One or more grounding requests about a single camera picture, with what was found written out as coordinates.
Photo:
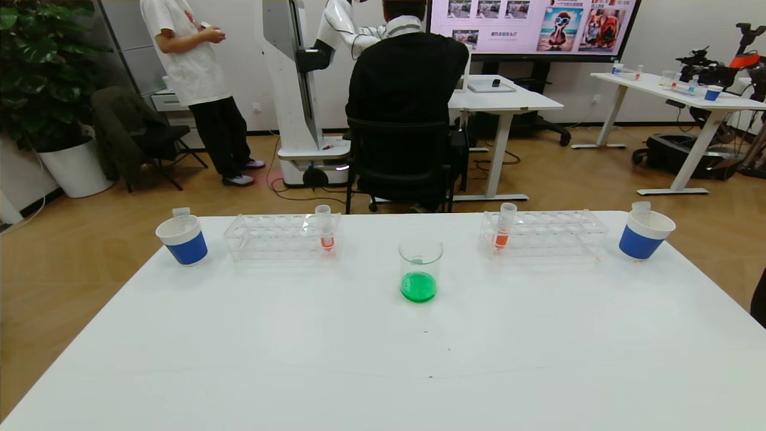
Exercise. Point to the blue pigment test tube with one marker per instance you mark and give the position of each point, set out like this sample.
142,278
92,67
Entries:
181,212

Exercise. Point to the yellow pigment test tube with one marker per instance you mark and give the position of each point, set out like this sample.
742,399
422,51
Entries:
641,211

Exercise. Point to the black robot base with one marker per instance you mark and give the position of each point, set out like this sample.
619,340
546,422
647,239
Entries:
676,152

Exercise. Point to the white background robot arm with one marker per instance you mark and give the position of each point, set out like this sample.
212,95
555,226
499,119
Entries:
335,30

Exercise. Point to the black background robot arm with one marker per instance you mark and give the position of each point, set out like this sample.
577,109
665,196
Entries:
706,69

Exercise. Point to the red pigment test tube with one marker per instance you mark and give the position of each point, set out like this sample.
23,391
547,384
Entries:
504,230
325,230

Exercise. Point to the glass beaker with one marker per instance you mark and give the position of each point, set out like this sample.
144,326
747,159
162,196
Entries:
419,286

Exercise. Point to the clear acrylic test tube rack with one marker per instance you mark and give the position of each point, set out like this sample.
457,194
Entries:
550,236
281,240

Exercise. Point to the black office chair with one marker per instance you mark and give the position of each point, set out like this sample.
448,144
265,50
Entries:
398,161

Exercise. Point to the seated person in black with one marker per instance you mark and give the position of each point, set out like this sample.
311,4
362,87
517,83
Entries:
401,78

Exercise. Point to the white background robot body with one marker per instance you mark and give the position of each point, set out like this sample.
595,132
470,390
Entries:
293,90

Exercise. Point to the grey tablet pad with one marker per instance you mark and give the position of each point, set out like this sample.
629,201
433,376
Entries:
491,88

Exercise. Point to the white headset on neck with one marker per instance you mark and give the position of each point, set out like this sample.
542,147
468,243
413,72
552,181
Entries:
402,25

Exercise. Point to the blue white paper cup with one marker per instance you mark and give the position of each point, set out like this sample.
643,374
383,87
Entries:
640,240
187,246

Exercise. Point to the large display screen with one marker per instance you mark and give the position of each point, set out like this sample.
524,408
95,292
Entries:
532,27

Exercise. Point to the standing person in white shirt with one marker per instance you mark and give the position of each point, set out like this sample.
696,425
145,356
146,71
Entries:
191,60

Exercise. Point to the white drawer cabinet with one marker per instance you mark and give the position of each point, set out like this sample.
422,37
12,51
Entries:
164,100

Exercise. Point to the dark chair with jacket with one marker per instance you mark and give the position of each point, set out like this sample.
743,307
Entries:
125,131

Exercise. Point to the white desk with lab items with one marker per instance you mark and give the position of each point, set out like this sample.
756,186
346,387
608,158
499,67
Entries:
658,87

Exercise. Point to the white plant pot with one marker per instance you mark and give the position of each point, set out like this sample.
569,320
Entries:
75,170

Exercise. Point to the small blue background cup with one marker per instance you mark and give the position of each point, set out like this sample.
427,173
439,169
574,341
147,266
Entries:
712,94

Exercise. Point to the green potted plant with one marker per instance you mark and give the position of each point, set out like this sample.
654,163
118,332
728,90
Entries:
42,72

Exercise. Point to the black stand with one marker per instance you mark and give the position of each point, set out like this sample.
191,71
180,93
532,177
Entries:
748,36

